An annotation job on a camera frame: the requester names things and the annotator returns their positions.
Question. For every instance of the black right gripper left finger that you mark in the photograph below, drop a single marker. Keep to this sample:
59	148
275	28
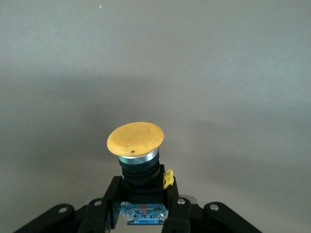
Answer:
114	194

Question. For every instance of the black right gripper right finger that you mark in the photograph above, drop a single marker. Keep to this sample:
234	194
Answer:
181	213

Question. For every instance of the yellow mushroom push button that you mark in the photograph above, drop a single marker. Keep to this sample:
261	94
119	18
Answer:
136	138

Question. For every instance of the brown table cover sheet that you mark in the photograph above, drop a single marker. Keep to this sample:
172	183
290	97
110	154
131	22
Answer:
155	48

